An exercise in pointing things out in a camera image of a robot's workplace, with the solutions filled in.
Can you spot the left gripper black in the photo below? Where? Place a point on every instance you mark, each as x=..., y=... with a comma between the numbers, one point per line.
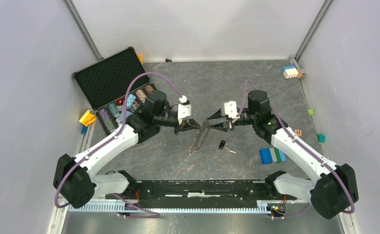
x=186, y=125

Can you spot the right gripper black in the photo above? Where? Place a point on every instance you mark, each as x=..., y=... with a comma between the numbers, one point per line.
x=220, y=126

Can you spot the keys with black tag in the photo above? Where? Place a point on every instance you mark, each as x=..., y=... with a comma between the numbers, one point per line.
x=223, y=148

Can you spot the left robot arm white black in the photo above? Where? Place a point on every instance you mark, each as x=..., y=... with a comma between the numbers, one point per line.
x=76, y=177

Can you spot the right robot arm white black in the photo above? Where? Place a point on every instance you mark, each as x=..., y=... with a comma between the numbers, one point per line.
x=330, y=188

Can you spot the blue green white block stack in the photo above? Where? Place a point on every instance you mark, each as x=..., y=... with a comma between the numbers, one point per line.
x=271, y=155

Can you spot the wooden letter H cube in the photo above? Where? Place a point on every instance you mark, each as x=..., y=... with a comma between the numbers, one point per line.
x=298, y=132

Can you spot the blue white tan block stack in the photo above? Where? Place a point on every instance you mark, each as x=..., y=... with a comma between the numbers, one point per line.
x=292, y=72

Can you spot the orange yellow block behind case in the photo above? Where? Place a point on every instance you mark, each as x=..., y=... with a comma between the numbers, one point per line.
x=141, y=58

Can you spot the black poker chip case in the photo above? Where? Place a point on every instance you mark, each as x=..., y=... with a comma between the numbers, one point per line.
x=104, y=83

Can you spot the teal cube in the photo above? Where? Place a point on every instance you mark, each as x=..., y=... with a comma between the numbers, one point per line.
x=321, y=138

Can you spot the small blue block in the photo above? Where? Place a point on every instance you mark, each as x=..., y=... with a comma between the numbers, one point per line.
x=84, y=130

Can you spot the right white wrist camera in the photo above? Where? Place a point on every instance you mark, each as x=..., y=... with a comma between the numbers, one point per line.
x=230, y=110

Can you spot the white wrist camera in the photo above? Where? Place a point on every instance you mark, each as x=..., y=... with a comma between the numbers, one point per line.
x=230, y=110
x=184, y=111

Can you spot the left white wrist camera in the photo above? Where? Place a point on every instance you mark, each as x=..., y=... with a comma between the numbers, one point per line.
x=184, y=111

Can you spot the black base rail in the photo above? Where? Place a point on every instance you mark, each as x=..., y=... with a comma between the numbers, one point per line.
x=191, y=194

